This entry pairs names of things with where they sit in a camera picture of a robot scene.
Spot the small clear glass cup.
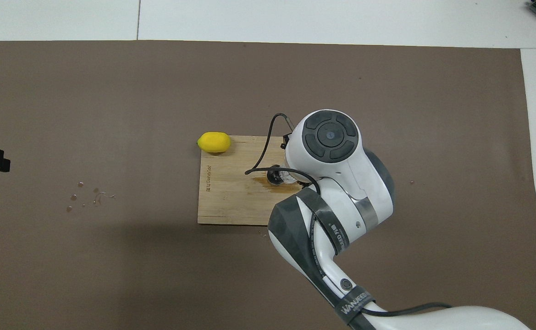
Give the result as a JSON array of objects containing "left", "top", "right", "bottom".
[{"left": 278, "top": 169, "right": 301, "bottom": 187}]

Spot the yellow lemon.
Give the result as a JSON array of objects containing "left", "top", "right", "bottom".
[{"left": 197, "top": 132, "right": 231, "bottom": 154}]

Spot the bamboo cutting board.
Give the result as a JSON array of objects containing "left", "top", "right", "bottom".
[{"left": 198, "top": 136, "right": 323, "bottom": 227}]

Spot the brown table mat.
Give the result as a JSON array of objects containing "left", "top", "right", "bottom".
[{"left": 0, "top": 40, "right": 536, "bottom": 330}]

